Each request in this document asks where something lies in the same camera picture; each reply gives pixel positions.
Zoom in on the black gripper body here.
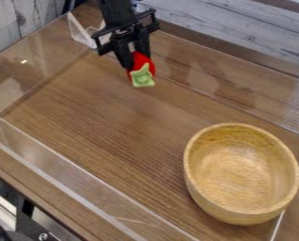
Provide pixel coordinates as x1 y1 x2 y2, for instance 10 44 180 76
92 8 160 55

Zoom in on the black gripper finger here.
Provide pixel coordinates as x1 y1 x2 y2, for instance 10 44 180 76
113 40 133 70
134 29 150 57

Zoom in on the red felt strawberry toy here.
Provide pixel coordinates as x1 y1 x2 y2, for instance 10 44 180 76
126 51 156 88

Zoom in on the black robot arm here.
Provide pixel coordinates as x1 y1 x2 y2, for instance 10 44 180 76
92 0 160 70

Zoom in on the wooden bowl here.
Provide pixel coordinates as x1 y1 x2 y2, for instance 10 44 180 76
182 122 299 226

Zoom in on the clear acrylic corner bracket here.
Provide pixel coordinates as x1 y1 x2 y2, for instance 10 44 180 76
66 12 97 50

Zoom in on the clear acrylic front wall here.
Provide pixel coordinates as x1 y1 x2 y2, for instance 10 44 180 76
0 119 198 241

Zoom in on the black table leg bracket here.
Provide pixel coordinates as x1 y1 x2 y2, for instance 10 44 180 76
14 199 61 241

